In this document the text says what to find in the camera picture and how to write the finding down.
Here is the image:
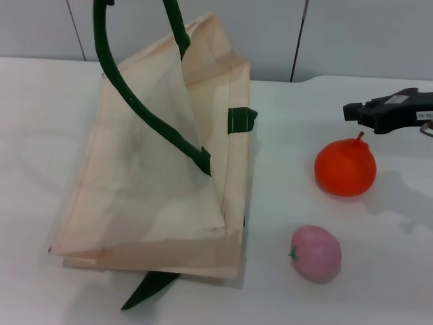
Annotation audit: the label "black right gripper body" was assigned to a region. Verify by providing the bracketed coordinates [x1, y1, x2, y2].
[360, 87, 433, 131]

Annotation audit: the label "orange toy fruit with stem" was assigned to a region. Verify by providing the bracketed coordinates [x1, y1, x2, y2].
[314, 131, 378, 197]

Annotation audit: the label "pink toy peach green leaf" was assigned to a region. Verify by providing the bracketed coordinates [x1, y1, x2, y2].
[288, 224, 342, 284]

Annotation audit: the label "cream canvas handbag green handles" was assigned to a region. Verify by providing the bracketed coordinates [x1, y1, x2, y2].
[47, 0, 258, 311]

